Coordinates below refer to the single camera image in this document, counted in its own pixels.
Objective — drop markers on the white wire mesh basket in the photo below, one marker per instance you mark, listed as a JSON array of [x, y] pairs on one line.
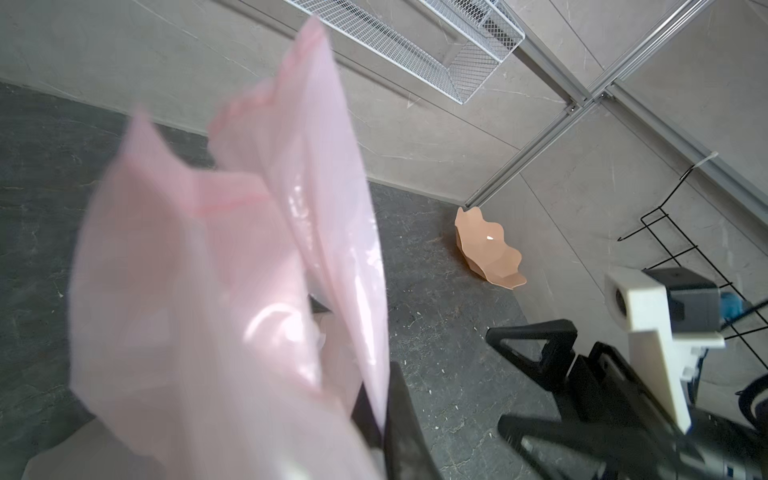
[[447, 48]]

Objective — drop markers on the pink plastic bag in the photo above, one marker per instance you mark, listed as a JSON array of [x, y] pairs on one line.
[[222, 321]]

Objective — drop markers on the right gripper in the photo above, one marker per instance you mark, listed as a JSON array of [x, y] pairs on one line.
[[612, 426]]

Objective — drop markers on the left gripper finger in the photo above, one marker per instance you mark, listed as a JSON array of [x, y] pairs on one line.
[[399, 448]]

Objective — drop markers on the black wire hook rack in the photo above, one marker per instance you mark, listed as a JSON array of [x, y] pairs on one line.
[[693, 234]]

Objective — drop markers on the pink scalloped bowl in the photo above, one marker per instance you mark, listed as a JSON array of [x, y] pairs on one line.
[[485, 250]]

